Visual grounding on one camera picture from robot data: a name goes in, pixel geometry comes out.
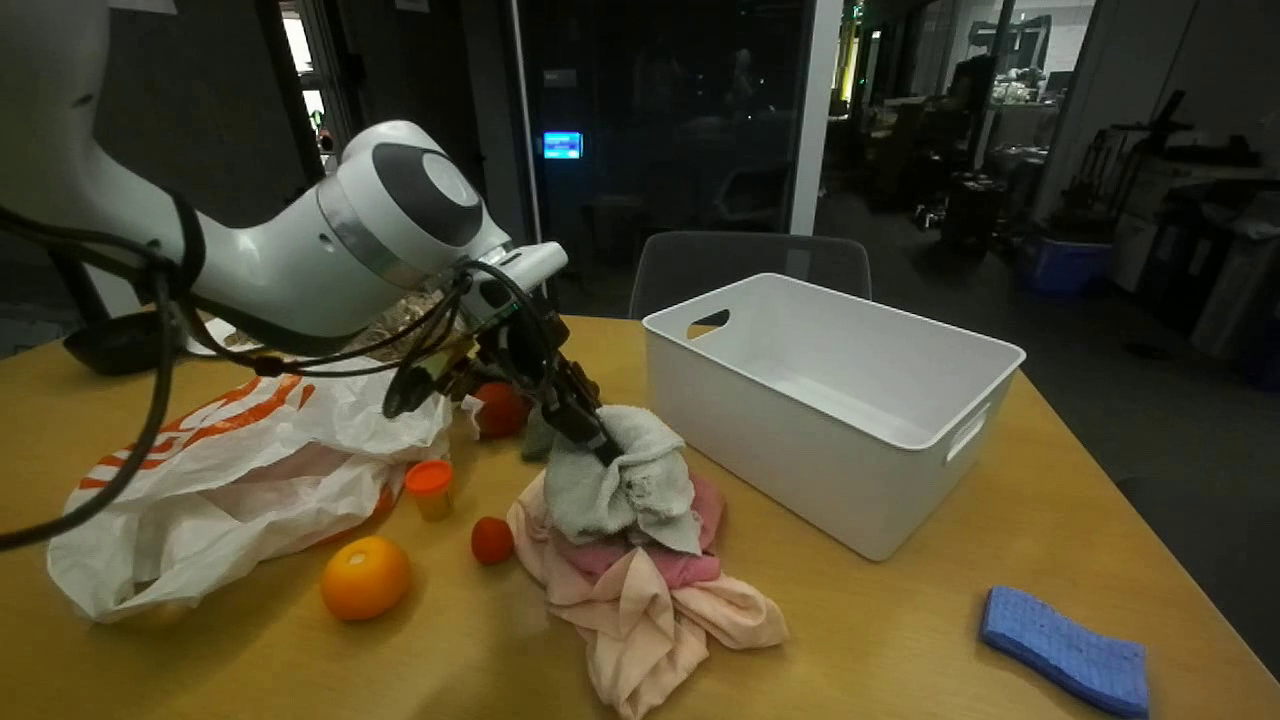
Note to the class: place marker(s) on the white orange plastic bag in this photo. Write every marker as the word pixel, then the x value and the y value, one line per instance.
pixel 247 476

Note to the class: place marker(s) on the blue lit screen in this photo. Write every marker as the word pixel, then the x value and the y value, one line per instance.
pixel 562 146

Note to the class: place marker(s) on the white plastic bin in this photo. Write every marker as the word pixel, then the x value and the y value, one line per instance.
pixel 850 412

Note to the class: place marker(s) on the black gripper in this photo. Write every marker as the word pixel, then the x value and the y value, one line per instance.
pixel 521 341

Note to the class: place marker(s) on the yellow container orange lid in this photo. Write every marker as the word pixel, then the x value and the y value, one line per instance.
pixel 431 490

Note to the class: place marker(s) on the blue bin in background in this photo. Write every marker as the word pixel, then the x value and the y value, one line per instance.
pixel 1070 264

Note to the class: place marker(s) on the grey white cloth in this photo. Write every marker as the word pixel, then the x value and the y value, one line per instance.
pixel 637 493

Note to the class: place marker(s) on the pink cloth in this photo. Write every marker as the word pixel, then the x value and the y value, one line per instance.
pixel 672 564

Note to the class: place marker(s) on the blue sponge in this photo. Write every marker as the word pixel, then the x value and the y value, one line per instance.
pixel 1083 663

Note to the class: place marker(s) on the peach cloth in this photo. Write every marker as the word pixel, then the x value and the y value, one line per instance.
pixel 642 639

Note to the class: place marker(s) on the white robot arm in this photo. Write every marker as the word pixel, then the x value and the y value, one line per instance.
pixel 384 222

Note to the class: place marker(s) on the orange plush toy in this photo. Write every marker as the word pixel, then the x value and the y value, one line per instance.
pixel 366 578

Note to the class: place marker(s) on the grey chair right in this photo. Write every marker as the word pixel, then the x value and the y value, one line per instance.
pixel 690 260

